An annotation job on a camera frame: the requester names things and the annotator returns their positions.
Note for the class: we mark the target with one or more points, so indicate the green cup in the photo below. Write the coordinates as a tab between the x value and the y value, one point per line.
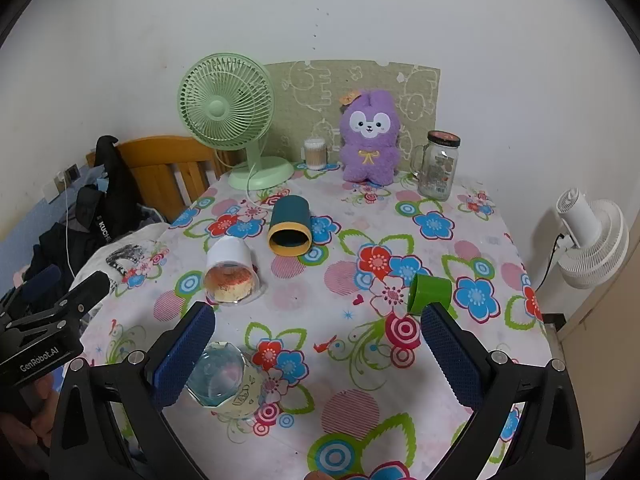
431	290

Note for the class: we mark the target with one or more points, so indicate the person's left hand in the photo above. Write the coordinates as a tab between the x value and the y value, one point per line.
44	410

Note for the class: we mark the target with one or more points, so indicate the glass mug jar with lid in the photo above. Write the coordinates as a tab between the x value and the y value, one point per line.
440	172

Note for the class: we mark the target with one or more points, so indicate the beige cabinet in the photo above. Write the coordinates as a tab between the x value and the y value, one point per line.
600	345

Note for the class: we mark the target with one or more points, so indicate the clear printed glass cup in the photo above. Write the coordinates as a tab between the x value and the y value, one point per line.
225	375

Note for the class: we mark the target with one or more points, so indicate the floral tablecloth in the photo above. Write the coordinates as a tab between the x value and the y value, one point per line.
350	390

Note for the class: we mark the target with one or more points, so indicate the teal cup with yellow rim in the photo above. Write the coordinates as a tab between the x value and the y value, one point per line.
290	212

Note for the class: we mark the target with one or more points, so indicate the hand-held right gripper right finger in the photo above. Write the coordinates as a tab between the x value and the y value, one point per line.
451	357

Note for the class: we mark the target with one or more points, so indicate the purple plush toy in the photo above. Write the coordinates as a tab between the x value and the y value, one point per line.
370	160

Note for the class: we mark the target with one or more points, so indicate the wall socket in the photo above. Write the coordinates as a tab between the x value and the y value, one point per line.
70	176

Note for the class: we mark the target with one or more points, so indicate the cotton swab container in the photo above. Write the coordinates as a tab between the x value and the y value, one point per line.
316	155

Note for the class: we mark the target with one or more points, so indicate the green printed foam mat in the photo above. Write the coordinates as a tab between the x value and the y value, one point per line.
310	90

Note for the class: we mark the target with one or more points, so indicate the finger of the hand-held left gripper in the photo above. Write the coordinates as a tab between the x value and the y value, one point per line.
90	287

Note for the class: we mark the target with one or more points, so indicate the white printed cloth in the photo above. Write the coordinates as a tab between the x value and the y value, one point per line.
131	246

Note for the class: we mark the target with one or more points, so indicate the dark clothes pile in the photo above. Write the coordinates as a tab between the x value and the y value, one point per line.
47	250

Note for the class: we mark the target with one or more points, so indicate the black jacket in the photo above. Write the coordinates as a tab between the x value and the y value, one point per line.
102	200

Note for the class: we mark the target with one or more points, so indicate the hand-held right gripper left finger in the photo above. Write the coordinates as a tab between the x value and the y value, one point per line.
184	357

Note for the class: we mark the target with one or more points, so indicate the white and clear plastic cup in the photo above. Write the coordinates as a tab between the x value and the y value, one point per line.
227	256

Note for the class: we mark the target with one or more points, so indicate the green desk fan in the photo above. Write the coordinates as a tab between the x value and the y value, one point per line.
220	105

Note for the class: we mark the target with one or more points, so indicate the white fan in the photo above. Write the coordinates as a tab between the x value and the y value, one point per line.
595	240

